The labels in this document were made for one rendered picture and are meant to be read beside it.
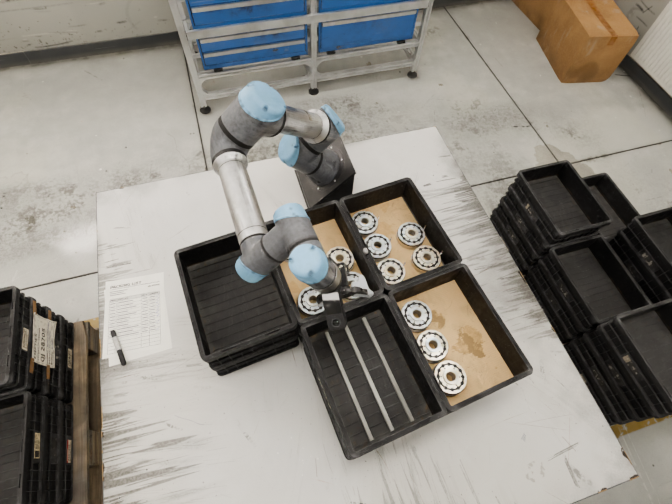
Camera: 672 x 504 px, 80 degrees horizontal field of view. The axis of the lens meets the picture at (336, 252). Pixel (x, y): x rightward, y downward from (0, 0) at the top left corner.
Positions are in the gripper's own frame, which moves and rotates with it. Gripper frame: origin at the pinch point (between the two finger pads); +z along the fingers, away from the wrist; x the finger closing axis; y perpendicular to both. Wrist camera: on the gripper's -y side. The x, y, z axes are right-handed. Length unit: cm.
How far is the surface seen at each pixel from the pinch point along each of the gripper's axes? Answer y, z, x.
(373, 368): -17.7, 22.6, -0.1
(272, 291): 12.8, 17.4, 29.5
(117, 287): 26, 12, 89
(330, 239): 30.8, 27.4, 8.7
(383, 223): 35, 35, -11
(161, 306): 16, 16, 73
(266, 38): 202, 81, 44
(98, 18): 266, 69, 170
